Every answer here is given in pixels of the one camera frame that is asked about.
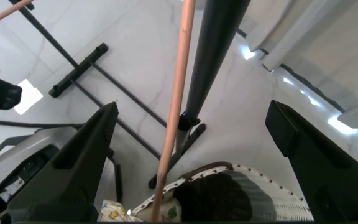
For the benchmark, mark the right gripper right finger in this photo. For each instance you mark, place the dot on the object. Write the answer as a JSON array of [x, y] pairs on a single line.
[[331, 180]]

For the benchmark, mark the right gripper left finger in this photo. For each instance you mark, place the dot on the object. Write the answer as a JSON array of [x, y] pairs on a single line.
[[64, 180]]

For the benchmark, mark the pink clothes hanger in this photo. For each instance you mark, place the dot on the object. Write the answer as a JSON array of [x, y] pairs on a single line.
[[179, 77], [5, 14]]

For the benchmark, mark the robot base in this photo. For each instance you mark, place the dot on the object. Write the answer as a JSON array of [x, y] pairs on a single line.
[[26, 146]]

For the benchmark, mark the white laundry basket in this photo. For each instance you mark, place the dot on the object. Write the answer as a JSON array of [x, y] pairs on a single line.
[[259, 193]]

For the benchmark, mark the black clothes rack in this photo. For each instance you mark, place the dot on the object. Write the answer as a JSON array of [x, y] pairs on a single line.
[[216, 37]]

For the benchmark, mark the cream printed garment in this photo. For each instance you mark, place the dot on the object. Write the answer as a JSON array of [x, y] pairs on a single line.
[[113, 213]]

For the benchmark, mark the white curtain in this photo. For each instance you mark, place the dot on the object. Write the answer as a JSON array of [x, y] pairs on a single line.
[[337, 46]]

